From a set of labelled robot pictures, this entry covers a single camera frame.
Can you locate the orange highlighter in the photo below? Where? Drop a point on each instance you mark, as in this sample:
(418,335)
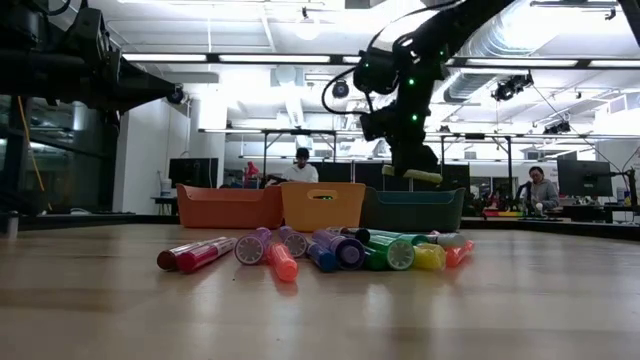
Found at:
(285,265)

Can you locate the orange plastic bin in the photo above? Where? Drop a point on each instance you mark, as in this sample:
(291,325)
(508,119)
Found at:
(225,207)

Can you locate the black ceiling camera rig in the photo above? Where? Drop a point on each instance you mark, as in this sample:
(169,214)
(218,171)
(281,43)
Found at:
(510,87)
(557,128)

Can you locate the black ceiling spotlight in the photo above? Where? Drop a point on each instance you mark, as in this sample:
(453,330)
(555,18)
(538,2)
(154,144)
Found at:
(177,96)
(340,90)

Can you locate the multicoloured block row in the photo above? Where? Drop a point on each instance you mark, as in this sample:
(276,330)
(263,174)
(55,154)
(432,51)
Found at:
(502,213)

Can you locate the blue marker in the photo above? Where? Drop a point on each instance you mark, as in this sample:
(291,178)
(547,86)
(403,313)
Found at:
(324,259)

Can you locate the person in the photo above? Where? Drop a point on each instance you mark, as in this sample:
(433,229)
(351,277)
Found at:
(300,172)
(542,192)

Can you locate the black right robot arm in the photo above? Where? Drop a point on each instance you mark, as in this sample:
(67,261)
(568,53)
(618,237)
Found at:
(450,25)

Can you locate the yellow highlighter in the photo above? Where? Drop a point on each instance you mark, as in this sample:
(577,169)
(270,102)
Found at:
(429,256)

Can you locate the black metal frame stand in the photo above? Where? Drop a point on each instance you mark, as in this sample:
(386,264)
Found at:
(300,132)
(509,170)

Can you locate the round ceiling lamp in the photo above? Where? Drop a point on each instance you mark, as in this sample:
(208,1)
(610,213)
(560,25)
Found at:
(307,29)

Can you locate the yellow plastic bin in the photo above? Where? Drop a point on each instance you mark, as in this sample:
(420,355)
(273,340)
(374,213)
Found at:
(322,215)

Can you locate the long ceiling light strip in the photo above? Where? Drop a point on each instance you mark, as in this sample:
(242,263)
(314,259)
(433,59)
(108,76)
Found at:
(275,58)

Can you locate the lime highlighter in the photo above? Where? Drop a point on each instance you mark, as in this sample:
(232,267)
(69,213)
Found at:
(420,175)

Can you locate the white container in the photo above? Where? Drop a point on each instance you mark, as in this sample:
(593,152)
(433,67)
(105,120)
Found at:
(166,189)

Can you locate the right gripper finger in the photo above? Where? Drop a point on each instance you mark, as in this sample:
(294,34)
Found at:
(417,159)

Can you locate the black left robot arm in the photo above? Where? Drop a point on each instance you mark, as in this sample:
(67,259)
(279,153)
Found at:
(40,75)

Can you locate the purple thick marker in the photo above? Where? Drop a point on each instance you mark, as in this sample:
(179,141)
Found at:
(252,247)
(295,243)

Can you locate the silver ventilation duct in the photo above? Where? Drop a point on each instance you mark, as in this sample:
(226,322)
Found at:
(480,60)

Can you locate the small red object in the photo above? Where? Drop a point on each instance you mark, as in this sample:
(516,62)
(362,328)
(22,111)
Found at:
(251,172)

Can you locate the black aluminium table frame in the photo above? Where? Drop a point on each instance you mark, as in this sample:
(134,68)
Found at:
(75,220)

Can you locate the small grey post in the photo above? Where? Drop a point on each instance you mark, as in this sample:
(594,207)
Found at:
(12,225)

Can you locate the pink highlighter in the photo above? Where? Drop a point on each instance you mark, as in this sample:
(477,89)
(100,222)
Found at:
(457,255)

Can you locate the teal marker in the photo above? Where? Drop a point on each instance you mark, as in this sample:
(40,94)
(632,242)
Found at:
(417,238)

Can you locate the teal plastic bin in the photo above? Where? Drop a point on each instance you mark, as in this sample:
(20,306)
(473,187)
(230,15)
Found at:
(415,212)

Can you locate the black partition panels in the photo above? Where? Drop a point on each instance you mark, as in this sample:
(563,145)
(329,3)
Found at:
(370,175)

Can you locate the violet wide-cap marker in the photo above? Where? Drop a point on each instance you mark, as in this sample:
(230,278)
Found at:
(347,250)

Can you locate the black monitor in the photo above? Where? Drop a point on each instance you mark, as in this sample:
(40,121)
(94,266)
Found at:
(192,172)
(585,177)

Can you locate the green thick marker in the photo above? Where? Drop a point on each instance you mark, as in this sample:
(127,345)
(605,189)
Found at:
(400,254)

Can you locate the dark green marker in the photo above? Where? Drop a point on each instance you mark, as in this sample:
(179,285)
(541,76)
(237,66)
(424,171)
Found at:
(374,261)

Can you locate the maroon white marker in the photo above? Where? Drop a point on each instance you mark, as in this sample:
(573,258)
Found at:
(450,240)

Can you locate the bright red thin marker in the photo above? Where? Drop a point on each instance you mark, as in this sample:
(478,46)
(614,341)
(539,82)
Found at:
(195,260)

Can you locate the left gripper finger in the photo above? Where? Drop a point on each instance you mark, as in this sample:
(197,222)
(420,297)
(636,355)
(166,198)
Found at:
(145,90)

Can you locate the dark red thin marker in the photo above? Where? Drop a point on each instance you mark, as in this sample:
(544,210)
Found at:
(167,260)

